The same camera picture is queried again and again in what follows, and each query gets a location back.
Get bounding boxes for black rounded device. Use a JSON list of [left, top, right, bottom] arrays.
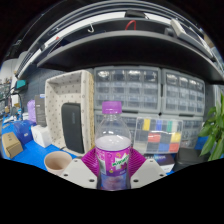
[[124, 9, 148, 19]]

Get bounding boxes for black box with white label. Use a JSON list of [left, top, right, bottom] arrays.
[[146, 153, 176, 174]]

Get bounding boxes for blue cardboard box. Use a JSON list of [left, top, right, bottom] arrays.
[[12, 119, 34, 145]]

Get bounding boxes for purple plastic bag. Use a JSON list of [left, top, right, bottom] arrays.
[[26, 99, 37, 124]]

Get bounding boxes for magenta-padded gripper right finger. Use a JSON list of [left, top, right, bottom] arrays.
[[128, 147, 168, 188]]

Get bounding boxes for white cardboard box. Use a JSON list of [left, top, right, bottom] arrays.
[[30, 124, 53, 149]]

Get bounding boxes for beige patterned mug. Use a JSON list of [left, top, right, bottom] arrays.
[[43, 150, 73, 177]]

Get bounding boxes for purple-capped clear drink bottle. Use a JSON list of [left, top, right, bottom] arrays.
[[94, 100, 133, 191]]

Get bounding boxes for black rectangular speaker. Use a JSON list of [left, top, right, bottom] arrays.
[[60, 102, 85, 154]]

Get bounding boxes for black workbench shelf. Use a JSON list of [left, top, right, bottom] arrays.
[[35, 16, 224, 85]]

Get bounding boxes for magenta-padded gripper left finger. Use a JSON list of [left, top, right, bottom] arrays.
[[60, 148, 100, 188]]

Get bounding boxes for green plant in white pot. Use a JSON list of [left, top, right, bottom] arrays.
[[198, 93, 224, 162]]

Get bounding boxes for beige dotted storage tray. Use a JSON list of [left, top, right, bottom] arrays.
[[44, 69, 96, 158]]

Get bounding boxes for small brown cardboard box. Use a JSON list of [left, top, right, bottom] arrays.
[[1, 131, 24, 159]]

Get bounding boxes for teal plastic holder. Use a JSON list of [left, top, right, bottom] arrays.
[[14, 79, 27, 90]]

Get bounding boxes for dark grey flat box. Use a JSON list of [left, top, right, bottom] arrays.
[[34, 94, 48, 128]]

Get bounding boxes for clear organizer box coloured parts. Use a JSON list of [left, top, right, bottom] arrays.
[[133, 116, 184, 155]]

